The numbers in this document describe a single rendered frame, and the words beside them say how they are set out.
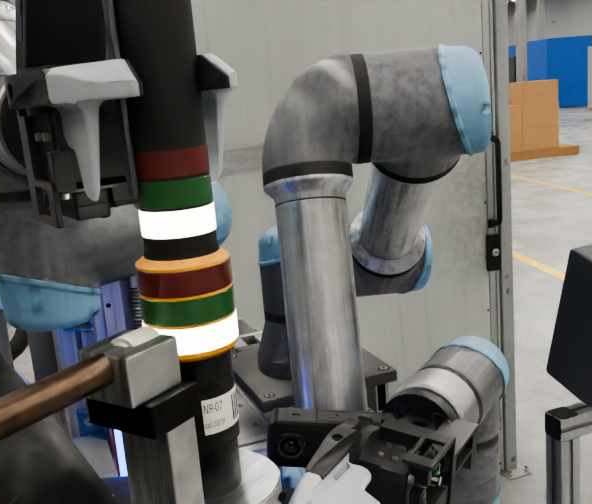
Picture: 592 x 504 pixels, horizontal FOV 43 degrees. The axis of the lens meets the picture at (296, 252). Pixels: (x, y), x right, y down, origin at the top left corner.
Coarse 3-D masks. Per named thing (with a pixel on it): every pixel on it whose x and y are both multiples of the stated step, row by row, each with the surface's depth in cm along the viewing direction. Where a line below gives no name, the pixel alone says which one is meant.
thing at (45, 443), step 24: (0, 360) 36; (0, 384) 35; (24, 384) 36; (24, 432) 34; (48, 432) 34; (0, 456) 32; (24, 456) 33; (48, 456) 33; (72, 456) 34; (0, 480) 31; (24, 480) 32; (48, 480) 32; (72, 480) 33; (96, 480) 34
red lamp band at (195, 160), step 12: (144, 156) 32; (156, 156) 31; (168, 156) 31; (180, 156) 32; (192, 156) 32; (204, 156) 33; (144, 168) 32; (156, 168) 32; (168, 168) 32; (180, 168) 32; (192, 168) 32; (204, 168) 33
